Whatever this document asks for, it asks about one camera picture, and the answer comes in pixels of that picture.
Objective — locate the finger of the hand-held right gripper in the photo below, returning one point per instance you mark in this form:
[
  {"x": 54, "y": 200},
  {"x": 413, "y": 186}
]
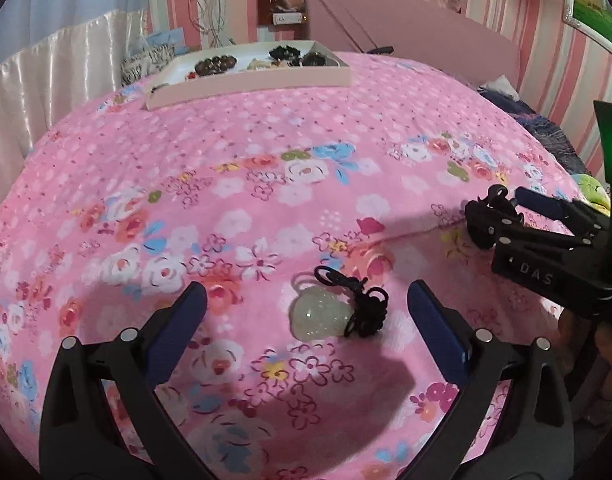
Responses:
[
  {"x": 541, "y": 201},
  {"x": 506, "y": 232}
]

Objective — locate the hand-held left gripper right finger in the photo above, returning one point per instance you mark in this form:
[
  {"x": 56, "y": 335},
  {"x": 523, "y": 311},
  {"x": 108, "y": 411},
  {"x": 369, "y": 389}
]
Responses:
[{"x": 436, "y": 330}]

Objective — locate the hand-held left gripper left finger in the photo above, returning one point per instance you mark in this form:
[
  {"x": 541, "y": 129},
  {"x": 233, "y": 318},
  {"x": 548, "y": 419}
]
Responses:
[{"x": 178, "y": 330}]

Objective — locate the white shallow cardboard box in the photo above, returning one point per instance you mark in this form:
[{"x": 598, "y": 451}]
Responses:
[{"x": 266, "y": 85}]

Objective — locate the dark bead jewelry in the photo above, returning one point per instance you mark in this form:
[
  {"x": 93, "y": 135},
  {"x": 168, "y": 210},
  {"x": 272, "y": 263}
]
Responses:
[{"x": 318, "y": 59}]

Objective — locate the pale small jewelry pieces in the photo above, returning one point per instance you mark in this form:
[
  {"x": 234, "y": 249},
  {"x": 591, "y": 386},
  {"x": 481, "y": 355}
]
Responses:
[{"x": 268, "y": 64}]

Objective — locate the person's right hand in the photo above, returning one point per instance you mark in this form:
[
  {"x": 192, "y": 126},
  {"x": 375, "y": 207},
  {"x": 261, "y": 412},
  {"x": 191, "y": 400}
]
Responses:
[{"x": 568, "y": 342}]

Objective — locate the green printed cloth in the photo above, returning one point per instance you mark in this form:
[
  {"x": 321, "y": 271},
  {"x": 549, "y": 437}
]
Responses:
[{"x": 591, "y": 190}]

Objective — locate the dark patterned quilt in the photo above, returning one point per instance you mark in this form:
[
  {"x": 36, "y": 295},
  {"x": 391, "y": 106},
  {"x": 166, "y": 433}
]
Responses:
[{"x": 546, "y": 130}]

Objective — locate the white cloth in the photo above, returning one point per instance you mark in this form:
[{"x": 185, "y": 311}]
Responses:
[{"x": 501, "y": 85}]

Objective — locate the pink floral blanket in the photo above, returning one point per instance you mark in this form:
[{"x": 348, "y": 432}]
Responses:
[{"x": 235, "y": 185}]

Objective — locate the pink padded headboard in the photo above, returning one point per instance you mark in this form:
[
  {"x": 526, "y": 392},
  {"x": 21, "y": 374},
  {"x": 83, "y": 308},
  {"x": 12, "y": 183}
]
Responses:
[{"x": 411, "y": 30}]

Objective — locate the black garment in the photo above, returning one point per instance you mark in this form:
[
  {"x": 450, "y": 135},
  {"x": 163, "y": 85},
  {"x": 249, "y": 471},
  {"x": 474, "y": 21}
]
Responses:
[{"x": 381, "y": 51}]

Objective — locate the white satin curtain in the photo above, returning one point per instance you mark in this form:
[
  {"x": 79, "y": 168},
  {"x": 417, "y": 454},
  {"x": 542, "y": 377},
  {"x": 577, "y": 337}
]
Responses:
[{"x": 45, "y": 90}]

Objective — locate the light blue paper bags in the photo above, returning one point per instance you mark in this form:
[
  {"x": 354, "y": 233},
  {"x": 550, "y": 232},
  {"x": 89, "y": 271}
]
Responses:
[{"x": 166, "y": 39}]

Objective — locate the white power strip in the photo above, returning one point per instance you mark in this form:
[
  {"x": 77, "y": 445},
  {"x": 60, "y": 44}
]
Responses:
[{"x": 288, "y": 18}]

